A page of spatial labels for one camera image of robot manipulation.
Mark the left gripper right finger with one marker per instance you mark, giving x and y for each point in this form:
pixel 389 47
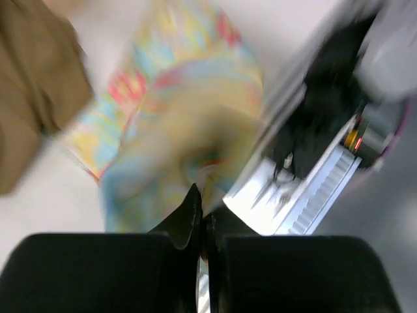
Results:
pixel 292 273

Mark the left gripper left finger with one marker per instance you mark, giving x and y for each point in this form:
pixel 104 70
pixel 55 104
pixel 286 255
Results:
pixel 108 272

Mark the pastel floral skirt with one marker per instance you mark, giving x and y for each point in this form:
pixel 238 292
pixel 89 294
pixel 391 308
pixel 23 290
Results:
pixel 184 108

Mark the brown pleated skirt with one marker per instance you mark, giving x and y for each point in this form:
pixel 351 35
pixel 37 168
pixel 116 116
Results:
pixel 43 82

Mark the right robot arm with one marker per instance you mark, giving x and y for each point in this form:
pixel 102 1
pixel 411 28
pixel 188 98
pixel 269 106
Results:
pixel 369 61

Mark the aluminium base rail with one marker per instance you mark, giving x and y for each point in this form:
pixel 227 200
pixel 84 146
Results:
pixel 278 202

